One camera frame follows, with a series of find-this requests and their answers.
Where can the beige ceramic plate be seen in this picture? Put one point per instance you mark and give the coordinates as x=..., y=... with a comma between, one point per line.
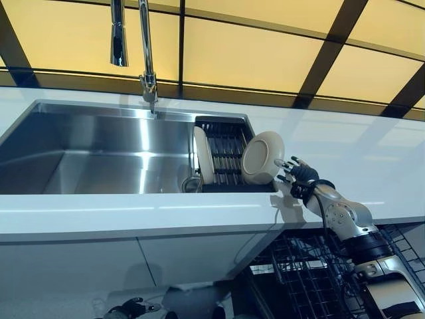
x=259, y=156
x=204, y=156

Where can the chrome gooseneck faucet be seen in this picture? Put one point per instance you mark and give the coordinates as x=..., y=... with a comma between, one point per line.
x=147, y=83

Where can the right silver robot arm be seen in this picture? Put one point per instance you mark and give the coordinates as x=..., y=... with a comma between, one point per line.
x=342, y=212

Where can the white cabinet front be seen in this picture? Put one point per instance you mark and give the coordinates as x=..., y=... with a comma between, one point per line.
x=83, y=266

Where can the yellow window with dark frame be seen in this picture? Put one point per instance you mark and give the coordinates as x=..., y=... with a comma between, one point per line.
x=249, y=43

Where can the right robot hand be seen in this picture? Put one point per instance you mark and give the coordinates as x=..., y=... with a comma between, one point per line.
x=303, y=172

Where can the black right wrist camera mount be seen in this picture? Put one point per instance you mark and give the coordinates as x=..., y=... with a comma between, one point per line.
x=300, y=191

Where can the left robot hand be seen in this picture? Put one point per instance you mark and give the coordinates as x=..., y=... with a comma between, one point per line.
x=129, y=309

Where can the stainless steel sink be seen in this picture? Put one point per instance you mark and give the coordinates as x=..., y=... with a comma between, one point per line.
x=99, y=156

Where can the small metal strainer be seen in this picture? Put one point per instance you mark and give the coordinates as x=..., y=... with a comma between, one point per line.
x=192, y=184

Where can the black sink drain rack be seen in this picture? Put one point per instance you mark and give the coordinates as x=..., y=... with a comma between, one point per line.
x=229, y=156

